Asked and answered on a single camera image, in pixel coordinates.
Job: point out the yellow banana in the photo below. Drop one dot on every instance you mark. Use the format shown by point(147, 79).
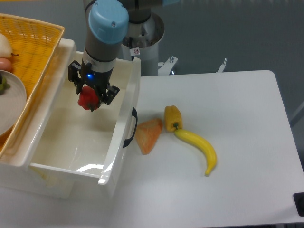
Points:
point(202, 144)

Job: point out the green grapes on plate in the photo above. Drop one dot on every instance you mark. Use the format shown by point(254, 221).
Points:
point(4, 85)

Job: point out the pink sausage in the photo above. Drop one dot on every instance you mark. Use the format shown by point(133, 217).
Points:
point(5, 64)

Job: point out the red bell pepper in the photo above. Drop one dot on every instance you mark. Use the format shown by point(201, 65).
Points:
point(88, 99)

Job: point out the white drawer cabinet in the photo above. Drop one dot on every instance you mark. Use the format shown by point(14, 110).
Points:
point(15, 169)

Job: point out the orange fruit wedge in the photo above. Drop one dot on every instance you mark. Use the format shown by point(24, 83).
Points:
point(147, 134)

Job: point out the pale pear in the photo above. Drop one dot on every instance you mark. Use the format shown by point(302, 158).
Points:
point(6, 50)

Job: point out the white plate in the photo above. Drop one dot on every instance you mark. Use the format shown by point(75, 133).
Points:
point(12, 102)

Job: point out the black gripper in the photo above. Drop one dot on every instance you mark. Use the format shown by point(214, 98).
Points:
point(95, 75)

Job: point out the black device at table edge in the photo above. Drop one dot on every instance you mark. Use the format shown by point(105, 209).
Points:
point(299, 203)

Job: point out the yellow bell pepper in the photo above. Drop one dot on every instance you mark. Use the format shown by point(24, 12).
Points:
point(172, 118)

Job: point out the upper white drawer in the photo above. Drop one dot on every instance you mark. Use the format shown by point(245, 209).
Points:
point(80, 145)

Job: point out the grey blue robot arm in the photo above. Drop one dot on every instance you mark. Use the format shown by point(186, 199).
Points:
point(125, 28)

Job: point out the yellow woven basket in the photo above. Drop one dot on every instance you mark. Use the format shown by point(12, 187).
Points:
point(34, 43)

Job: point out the white table frame bracket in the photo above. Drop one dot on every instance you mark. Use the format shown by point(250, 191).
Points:
point(222, 66)

